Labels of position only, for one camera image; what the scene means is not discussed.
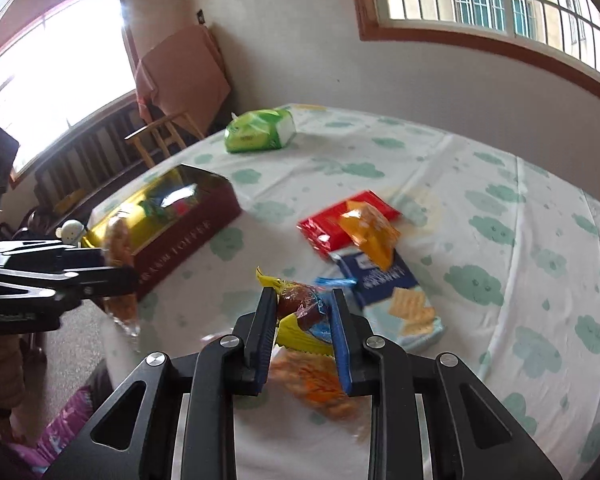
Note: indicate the orange pastry packet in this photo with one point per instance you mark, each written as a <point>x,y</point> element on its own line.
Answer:
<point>315,385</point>

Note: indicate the green tissue pack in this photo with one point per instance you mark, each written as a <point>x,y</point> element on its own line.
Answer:
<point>255,132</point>

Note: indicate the orange snack packet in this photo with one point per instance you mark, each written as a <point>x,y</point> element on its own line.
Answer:
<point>372,235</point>

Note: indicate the pink cloth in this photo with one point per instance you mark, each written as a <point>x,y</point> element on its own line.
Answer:
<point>190,75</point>

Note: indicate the yellow item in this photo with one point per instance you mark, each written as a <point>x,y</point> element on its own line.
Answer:
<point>69,202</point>

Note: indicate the red snack packet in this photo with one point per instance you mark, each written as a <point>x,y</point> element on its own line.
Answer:
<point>320,230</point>

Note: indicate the black wall socket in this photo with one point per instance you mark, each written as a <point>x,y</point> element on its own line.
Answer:
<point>201,16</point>

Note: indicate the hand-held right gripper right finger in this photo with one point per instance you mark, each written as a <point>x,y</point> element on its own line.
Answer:
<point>342,345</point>

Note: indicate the pink printed bag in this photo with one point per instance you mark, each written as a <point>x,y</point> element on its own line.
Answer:
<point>65,425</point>

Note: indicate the bright wooden frame window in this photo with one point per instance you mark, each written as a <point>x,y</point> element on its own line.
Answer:
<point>55,75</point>

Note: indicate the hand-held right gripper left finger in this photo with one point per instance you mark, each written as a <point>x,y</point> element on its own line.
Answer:
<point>262,340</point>

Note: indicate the blue cracker packet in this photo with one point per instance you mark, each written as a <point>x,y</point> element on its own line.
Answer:
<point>395,300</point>

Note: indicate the dark wooden bench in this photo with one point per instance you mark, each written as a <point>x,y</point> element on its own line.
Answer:
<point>80,155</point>

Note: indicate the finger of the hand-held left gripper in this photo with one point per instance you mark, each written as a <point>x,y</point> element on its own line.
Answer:
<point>95,285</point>
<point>55,255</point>

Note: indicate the yellow candy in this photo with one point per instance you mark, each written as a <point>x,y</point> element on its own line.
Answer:
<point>300,310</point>

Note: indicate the brown pastry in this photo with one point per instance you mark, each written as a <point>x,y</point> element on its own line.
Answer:
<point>117,240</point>

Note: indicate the cloud print tablecloth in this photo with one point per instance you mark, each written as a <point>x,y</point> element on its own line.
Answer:
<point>480,260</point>

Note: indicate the light wooden chair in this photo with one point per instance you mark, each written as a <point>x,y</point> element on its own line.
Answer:
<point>165,130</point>

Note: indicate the gold metal tin box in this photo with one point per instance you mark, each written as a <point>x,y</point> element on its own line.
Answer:
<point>180,255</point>

